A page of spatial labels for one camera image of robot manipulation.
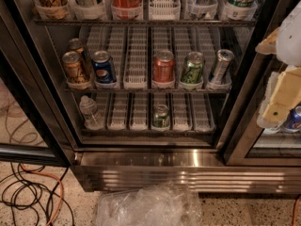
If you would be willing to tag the blue Pepsi can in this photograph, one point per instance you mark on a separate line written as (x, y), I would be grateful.
(103, 67)

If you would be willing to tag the green soda can bottom shelf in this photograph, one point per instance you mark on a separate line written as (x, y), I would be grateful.
(160, 116)

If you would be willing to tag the wire shelf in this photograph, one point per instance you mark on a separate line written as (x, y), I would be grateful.
(147, 133)
(146, 23)
(222, 91)

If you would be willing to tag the steel fridge base grille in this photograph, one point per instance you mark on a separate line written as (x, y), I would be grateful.
(197, 170)

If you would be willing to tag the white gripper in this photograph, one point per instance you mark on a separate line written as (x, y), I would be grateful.
(290, 41)

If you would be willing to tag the red soda can middle shelf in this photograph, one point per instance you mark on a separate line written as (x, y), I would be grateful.
(163, 67)

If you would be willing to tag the right glass fridge door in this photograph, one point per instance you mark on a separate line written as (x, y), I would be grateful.
(267, 132)

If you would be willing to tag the left glass fridge door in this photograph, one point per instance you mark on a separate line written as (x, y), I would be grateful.
(35, 134)

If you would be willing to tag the middle wire shelf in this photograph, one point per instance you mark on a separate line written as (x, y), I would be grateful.
(222, 91)

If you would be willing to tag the blue can behind right door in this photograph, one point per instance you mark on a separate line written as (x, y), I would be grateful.
(293, 122)

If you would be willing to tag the glass fridge door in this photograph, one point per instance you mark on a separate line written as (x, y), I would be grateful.
(267, 132)
(35, 134)

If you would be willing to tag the green soda can shelf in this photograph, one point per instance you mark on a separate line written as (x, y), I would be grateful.
(192, 68)
(160, 116)

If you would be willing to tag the bottom wire shelf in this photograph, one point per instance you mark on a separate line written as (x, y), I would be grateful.
(147, 133)

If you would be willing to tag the clear plastic water bottle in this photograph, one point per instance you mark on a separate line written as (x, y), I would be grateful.
(91, 113)

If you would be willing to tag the slim silver can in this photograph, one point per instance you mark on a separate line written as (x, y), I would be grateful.
(223, 59)

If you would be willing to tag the green soda can middle shelf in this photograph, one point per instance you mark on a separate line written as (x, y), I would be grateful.
(192, 68)

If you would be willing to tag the clear plastic bag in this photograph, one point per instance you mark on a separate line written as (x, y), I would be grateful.
(161, 205)

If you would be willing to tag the top wire shelf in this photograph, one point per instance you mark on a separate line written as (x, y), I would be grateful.
(146, 23)

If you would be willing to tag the gold can rear left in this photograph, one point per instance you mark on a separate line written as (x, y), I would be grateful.
(77, 45)

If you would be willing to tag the gold can front left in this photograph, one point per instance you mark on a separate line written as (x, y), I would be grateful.
(75, 68)

